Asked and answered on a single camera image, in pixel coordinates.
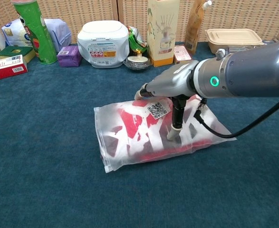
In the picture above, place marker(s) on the woven folding screen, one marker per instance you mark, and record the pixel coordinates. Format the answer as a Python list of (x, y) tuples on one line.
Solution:
[(82, 12)]

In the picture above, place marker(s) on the small pink red box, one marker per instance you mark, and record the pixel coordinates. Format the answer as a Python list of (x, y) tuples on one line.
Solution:
[(182, 53)]

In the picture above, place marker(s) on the red white carton box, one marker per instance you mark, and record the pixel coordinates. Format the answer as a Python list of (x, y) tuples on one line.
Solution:
[(6, 67)]

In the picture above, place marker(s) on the lavender paper pack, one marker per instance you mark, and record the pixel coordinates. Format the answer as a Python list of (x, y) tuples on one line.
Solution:
[(58, 33)]

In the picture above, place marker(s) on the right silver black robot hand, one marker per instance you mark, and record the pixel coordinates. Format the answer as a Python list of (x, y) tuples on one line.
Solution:
[(172, 80)]

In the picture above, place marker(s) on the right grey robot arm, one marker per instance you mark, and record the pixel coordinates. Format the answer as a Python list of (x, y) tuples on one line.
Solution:
[(248, 71)]

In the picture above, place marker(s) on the small patterned ceramic bowl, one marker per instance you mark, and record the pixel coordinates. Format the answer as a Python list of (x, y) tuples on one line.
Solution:
[(137, 63)]

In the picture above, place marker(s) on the green snack packet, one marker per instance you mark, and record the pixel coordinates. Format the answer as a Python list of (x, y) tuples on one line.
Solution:
[(135, 40)]

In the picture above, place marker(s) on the small purple box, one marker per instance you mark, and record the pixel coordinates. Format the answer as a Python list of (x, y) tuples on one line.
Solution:
[(69, 57)]

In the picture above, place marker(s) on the white lidded wipes container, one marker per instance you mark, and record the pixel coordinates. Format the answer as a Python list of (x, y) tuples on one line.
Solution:
[(101, 40)]

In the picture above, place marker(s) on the brown spouted stand-up pouch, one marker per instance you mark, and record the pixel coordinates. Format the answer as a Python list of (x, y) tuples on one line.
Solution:
[(194, 28)]

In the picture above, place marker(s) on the dark green gold box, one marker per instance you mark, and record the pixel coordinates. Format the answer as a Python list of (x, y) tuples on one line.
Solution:
[(11, 51)]

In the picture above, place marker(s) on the red white black printed garment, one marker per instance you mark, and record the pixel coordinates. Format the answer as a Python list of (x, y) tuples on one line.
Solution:
[(134, 123)]

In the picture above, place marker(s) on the green chips can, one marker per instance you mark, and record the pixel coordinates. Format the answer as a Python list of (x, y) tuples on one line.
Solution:
[(37, 35)]

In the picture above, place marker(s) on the beige lidded lunch container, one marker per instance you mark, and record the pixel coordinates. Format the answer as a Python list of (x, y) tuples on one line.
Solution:
[(232, 38)]

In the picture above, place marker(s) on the clear bag with red-white clothing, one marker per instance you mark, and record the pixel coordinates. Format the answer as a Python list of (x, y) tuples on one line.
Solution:
[(101, 118)]

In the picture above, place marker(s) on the white blue plastic pack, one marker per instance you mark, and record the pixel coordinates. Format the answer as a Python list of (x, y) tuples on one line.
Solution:
[(13, 33)]

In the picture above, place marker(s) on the tall cream orange diffuser box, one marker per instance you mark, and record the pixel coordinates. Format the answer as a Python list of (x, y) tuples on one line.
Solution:
[(160, 28)]

